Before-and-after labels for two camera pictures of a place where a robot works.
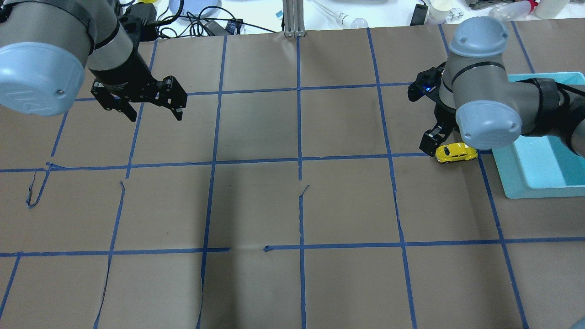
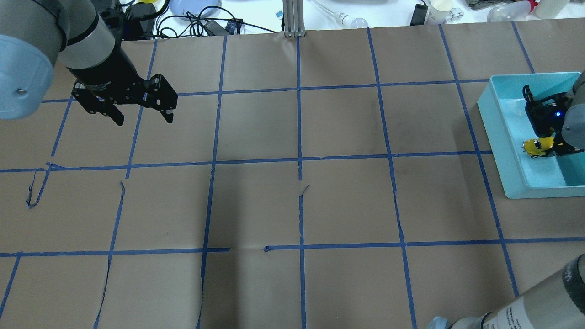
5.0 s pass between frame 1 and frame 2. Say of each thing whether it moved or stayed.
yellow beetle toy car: moved
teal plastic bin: stayed
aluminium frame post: stayed
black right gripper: moved
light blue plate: stayed
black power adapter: stayed
